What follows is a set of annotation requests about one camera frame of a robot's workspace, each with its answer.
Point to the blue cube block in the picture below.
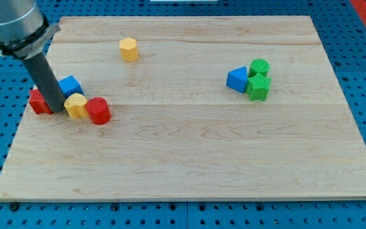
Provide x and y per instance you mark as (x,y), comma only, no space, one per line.
(69,86)

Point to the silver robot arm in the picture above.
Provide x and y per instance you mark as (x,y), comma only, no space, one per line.
(24,29)

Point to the blue triangle block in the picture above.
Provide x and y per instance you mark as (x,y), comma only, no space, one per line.
(237,79)

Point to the wooden board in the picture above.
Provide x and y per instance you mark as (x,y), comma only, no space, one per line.
(177,132)

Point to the green star block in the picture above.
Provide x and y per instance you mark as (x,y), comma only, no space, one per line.
(258,87)

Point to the red cylinder block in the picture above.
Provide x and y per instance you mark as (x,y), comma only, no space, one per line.
(98,110)

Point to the yellow hexagon block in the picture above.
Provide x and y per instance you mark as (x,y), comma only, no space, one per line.
(128,49)

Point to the green cylinder block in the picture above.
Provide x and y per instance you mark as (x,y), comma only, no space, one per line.
(260,66)

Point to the yellow heart block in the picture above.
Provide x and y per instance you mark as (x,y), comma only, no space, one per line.
(75,106)

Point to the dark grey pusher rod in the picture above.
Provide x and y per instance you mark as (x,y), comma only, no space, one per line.
(45,80)

